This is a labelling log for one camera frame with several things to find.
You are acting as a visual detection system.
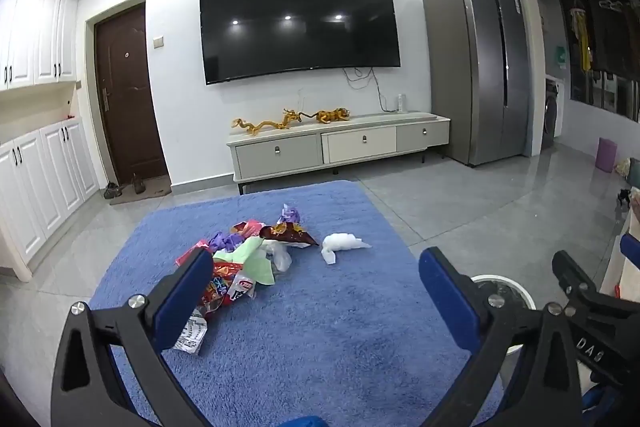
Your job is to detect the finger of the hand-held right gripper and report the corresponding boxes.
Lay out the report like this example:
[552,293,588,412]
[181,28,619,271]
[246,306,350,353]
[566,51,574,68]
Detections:
[551,249,640,378]

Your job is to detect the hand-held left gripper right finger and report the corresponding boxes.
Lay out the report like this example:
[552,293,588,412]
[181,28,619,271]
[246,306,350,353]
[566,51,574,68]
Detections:
[418,247,586,427]

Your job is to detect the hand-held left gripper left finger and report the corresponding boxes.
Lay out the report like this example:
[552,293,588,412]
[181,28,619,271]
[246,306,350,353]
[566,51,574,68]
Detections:
[50,248,216,427]

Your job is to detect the red snack packet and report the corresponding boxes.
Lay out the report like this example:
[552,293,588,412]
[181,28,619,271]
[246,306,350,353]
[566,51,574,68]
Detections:
[197,257,256,318]

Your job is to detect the white round trash bin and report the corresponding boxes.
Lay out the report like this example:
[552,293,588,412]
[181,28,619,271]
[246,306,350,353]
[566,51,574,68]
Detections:
[470,274,538,388]

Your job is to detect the light green paper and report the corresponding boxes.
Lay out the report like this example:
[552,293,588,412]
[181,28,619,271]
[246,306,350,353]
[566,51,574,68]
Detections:
[227,237,277,285]

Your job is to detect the white printed receipt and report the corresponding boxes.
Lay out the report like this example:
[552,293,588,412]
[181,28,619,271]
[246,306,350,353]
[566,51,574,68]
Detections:
[172,314,208,354]

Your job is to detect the flat red wrapper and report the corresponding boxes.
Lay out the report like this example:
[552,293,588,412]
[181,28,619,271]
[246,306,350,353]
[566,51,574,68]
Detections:
[175,239,213,265]

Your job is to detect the white table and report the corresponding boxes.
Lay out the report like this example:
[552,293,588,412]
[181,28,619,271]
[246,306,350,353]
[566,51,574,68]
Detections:
[600,187,640,303]

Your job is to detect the purple crumpled wrapper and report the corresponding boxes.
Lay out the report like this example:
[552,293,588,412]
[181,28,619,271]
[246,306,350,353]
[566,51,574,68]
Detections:
[209,231,246,253]

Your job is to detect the pink wrapper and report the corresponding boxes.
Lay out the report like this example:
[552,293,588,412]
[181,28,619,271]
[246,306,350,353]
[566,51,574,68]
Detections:
[232,219,266,238]

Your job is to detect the white plastic bag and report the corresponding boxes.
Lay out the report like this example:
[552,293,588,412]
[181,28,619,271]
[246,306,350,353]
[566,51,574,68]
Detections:
[265,241,293,272]

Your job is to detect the brown doormat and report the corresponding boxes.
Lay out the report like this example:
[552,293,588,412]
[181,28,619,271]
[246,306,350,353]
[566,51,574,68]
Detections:
[109,174,172,206]

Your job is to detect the brown snack packet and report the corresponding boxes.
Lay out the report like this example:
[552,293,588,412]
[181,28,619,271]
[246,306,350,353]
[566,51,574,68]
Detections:
[260,222,320,249]

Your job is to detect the white crumpled tissue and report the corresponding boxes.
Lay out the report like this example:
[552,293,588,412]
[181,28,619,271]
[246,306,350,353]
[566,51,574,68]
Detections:
[320,232,373,265]

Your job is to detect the purple plastic bucket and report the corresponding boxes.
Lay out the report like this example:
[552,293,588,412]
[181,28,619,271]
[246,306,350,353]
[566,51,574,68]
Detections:
[595,137,619,172]

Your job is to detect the blue fluffy rug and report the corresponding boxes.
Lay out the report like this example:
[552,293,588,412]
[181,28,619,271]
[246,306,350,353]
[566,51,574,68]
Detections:
[89,179,506,427]

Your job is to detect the grey washing machine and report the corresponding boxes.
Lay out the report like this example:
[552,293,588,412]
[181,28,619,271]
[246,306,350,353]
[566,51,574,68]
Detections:
[542,77,566,146]

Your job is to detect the grey white television stand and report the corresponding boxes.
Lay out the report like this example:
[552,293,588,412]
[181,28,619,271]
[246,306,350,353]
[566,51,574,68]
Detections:
[226,112,452,195]

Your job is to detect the white floor cabinets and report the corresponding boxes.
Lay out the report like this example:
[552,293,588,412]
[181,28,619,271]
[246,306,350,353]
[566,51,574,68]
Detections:
[0,117,100,283]

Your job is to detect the golden dragon figurine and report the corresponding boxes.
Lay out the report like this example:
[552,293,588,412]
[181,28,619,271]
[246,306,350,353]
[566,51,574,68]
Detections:
[231,108,303,135]

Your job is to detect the brown entrance door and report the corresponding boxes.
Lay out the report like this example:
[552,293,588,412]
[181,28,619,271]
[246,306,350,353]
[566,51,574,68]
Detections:
[94,3,169,188]

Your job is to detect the golden tiger figurine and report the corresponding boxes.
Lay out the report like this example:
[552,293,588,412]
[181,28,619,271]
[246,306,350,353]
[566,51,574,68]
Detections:
[315,107,351,124]

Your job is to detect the grey double-door refrigerator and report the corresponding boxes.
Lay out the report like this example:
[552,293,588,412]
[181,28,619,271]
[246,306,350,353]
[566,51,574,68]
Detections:
[420,0,531,166]

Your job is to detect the yellow hanging clothes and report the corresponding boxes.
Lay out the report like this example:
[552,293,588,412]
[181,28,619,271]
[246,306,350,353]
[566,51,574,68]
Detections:
[570,7,593,72]

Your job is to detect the television cables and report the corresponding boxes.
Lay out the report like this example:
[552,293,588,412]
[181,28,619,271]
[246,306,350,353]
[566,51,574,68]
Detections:
[342,66,396,114]

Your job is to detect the black wall television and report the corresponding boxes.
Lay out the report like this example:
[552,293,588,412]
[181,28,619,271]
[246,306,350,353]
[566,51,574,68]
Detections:
[199,0,402,85]

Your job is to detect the white wall cabinets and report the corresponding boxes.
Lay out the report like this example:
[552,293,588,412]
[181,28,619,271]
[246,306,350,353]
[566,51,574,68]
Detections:
[0,0,80,92]

